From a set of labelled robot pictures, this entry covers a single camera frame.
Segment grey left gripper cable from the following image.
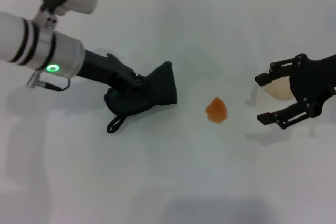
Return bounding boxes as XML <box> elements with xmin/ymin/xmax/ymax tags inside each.
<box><xmin>26</xmin><ymin>72</ymin><xmax>72</xmax><ymax>92</ymax></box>

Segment white paper cup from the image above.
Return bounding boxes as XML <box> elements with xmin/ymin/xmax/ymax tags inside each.
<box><xmin>261</xmin><ymin>73</ymin><xmax>295</xmax><ymax>101</ymax></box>

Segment dark blue rag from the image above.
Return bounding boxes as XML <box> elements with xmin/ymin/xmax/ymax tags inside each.
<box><xmin>103</xmin><ymin>61</ymin><xmax>179</xmax><ymax>134</ymax></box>

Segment brown liquid stain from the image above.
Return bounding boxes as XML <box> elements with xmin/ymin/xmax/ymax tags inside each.
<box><xmin>205</xmin><ymin>97</ymin><xmax>229</xmax><ymax>125</ymax></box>

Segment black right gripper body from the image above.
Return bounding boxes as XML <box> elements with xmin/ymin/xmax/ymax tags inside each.
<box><xmin>289</xmin><ymin>54</ymin><xmax>336</xmax><ymax>118</ymax></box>

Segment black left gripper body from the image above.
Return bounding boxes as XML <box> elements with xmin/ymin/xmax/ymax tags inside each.
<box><xmin>77</xmin><ymin>49</ymin><xmax>127</xmax><ymax>91</ymax></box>

